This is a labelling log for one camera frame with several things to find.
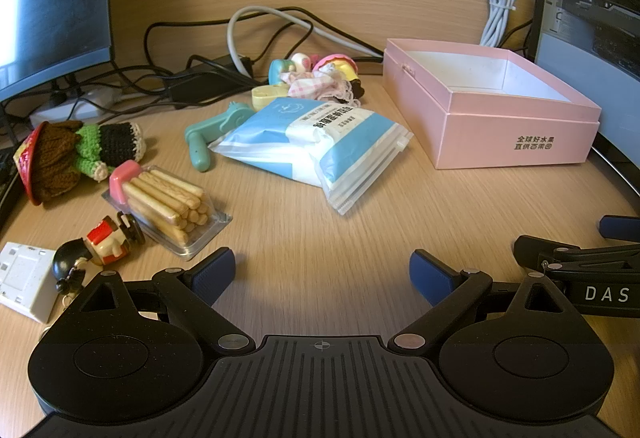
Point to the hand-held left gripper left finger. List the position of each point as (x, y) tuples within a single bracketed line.
[(216, 274)]

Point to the white plug adapter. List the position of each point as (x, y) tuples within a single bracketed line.
[(22, 278)]

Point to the pink cardboard box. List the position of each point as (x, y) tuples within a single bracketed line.
[(500, 133)]

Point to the black power adapter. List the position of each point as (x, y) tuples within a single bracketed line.
[(205, 86)]

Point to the glass-sided computer case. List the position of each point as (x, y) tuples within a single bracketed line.
[(585, 8)]

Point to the black keyboard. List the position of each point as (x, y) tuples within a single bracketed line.
[(7, 198)]

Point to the white power strip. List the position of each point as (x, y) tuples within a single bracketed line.
[(75, 106)]

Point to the crochet doll with brown hair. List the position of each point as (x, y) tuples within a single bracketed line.
[(60, 158)]

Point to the blue and white packet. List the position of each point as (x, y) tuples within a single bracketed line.
[(300, 138)]

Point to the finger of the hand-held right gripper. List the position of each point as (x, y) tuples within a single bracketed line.
[(620, 226), (540, 248)]

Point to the small yellow case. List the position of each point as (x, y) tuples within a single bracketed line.
[(267, 96)]

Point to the biscuit stick pack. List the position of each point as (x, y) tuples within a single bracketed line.
[(165, 203)]

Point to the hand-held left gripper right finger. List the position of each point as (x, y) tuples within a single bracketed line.
[(427, 275)]

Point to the teal and pink round toy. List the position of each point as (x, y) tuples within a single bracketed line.
[(280, 71)]

